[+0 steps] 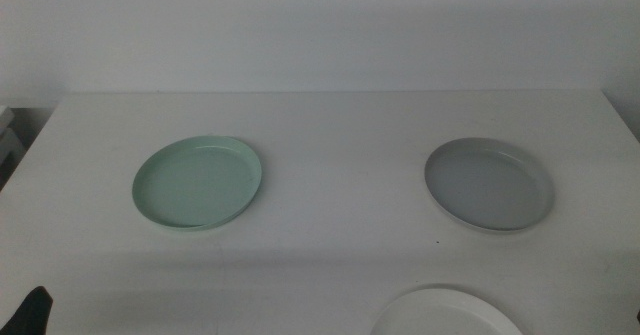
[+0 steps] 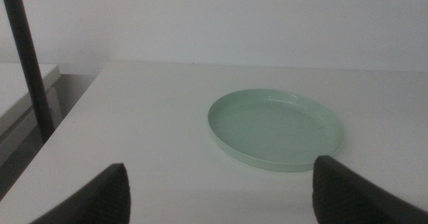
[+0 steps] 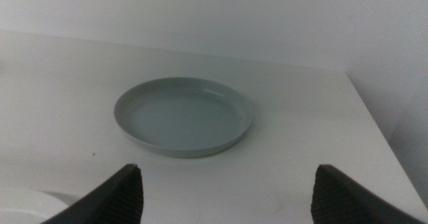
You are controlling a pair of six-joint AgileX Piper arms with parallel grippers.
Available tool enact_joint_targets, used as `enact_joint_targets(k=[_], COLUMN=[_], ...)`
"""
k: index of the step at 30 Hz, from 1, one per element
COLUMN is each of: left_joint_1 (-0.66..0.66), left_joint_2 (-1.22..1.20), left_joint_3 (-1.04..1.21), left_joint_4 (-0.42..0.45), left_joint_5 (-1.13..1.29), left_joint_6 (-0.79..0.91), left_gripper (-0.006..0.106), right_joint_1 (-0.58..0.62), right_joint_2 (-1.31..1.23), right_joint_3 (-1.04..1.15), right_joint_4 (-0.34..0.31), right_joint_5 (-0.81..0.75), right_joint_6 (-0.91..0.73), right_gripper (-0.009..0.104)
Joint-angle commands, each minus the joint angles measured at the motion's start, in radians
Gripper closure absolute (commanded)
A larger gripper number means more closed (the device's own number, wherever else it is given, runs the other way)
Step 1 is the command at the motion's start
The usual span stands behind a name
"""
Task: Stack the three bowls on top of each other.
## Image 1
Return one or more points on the white shallow bowl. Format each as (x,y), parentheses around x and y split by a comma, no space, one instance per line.
(445,317)

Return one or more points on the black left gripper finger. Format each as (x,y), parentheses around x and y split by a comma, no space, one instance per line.
(30,315)

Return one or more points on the grey shallow bowl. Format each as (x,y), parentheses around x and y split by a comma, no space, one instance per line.
(487,187)

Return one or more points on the mint green shallow bowl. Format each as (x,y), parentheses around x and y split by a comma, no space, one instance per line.
(195,185)

